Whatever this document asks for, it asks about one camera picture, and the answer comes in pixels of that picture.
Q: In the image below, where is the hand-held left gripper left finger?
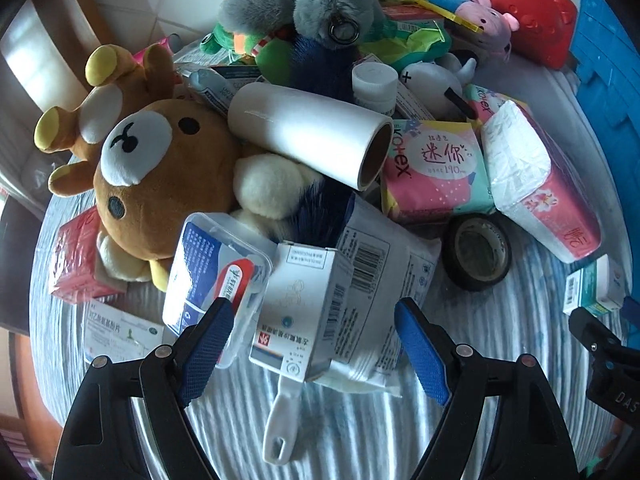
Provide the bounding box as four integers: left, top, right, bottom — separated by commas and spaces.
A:
57, 297, 236, 480

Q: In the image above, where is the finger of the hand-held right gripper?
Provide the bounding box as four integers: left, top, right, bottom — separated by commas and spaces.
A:
568, 307, 626, 361

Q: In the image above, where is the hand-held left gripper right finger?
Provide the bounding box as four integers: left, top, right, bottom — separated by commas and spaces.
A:
394, 297, 581, 480

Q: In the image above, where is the clear plastic floss pick box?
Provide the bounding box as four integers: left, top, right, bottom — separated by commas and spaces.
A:
162, 212, 274, 367

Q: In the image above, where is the white and blue tablet box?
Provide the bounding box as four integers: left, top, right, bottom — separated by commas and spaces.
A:
84, 300, 167, 363

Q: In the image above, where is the white eye drop box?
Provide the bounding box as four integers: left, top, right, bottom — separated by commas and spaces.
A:
249, 241, 352, 382

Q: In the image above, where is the blue plastic storage crate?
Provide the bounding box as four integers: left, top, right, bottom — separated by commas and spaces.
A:
567, 0, 640, 131

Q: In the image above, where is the white cloth covered round desktop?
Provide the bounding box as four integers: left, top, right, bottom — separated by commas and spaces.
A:
30, 55, 640, 480

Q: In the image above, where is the green and white medicine box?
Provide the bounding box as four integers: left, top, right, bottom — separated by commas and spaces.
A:
562, 255, 626, 317

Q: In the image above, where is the white barcode plastic packet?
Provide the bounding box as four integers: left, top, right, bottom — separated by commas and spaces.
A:
320, 194, 444, 397

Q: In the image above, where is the black tape roll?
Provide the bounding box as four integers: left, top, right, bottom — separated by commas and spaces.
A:
442, 212, 514, 292

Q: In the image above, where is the pink and white tissue pack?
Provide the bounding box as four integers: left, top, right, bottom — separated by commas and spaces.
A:
481, 100, 604, 264

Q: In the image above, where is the red tissue packet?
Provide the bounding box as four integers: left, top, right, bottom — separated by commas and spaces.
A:
47, 209, 127, 304

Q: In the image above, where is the pink sanitary pad pack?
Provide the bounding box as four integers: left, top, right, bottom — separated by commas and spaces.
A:
380, 120, 497, 222

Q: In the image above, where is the white lint roller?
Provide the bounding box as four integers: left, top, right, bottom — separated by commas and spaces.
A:
227, 82, 394, 192

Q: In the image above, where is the teal sanitary pad pack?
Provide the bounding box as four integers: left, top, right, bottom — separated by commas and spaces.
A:
465, 85, 531, 122

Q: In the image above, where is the white and blue tube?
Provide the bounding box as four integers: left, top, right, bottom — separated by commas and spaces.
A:
175, 62, 266, 117

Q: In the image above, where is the white and black plush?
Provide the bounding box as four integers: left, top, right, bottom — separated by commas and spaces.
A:
400, 52, 479, 119

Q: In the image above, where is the white bottle cap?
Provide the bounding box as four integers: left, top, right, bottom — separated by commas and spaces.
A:
351, 62, 399, 114

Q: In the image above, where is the light brown yellow-eared bear plush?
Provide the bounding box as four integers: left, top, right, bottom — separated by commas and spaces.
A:
34, 44, 176, 197

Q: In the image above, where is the green plush with striped scarf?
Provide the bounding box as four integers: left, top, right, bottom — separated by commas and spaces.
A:
200, 0, 306, 81

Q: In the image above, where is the green and yellow packet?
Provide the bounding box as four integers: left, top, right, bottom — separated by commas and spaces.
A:
360, 25, 452, 72

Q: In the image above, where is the red bear-shaped carry case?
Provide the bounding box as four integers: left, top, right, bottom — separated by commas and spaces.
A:
455, 0, 578, 68

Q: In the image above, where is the pig plush in blue shirt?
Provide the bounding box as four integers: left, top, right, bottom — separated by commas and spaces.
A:
415, 0, 521, 56

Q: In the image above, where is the yellow plastic toy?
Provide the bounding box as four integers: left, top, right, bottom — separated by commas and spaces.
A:
385, 0, 484, 36

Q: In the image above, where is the grey fluffy plush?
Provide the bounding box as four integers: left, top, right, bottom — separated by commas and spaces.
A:
217, 0, 386, 51

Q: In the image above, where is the blue brush with white handle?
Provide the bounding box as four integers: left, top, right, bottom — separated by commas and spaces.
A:
262, 35, 358, 464

